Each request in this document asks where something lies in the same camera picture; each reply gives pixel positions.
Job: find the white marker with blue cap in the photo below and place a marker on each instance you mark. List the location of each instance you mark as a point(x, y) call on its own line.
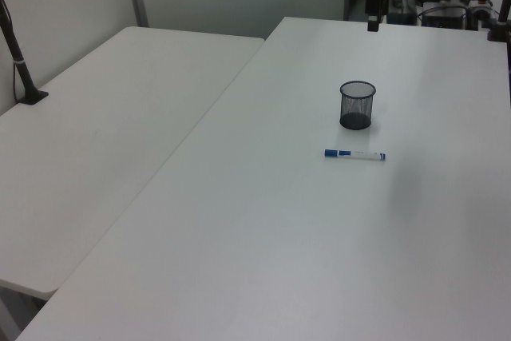
point(355, 153)

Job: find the black clamped camera stand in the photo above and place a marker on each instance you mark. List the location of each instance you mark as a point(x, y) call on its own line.
point(502, 9)

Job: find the grey electronics box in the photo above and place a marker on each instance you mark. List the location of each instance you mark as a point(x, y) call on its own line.
point(444, 13)

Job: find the black mesh pen cup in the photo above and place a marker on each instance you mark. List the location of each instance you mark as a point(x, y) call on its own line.
point(357, 107)

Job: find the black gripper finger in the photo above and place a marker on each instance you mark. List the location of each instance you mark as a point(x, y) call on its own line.
point(383, 18)
point(373, 24)

